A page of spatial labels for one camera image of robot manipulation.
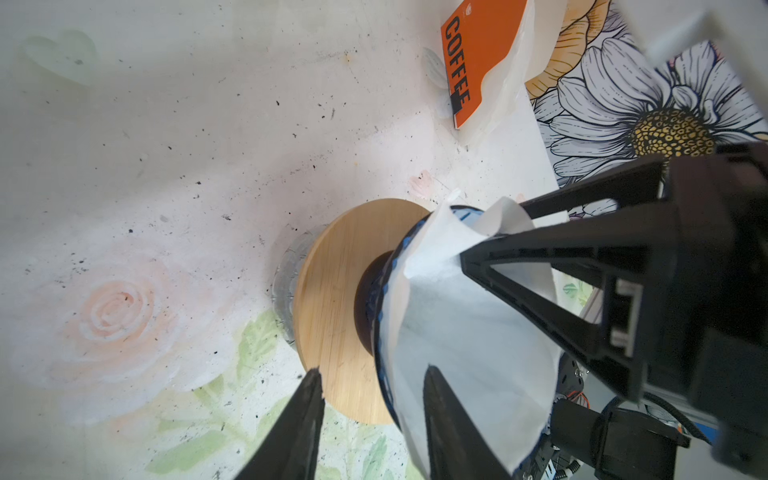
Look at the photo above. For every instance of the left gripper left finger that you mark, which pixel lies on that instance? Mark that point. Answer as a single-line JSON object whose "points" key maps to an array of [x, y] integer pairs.
{"points": [[290, 449]]}

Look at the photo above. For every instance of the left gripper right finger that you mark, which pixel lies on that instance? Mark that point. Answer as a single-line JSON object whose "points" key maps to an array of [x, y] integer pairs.
{"points": [[456, 449]]}

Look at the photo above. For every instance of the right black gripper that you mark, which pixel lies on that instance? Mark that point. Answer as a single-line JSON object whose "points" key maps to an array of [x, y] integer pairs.
{"points": [[682, 263]]}

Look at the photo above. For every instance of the blue glass dripper cone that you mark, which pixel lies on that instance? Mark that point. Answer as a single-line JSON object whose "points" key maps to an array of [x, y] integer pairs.
{"points": [[371, 311]]}

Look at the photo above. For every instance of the coffee filter pack orange top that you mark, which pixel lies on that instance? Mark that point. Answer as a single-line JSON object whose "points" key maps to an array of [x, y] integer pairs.
{"points": [[490, 49]]}

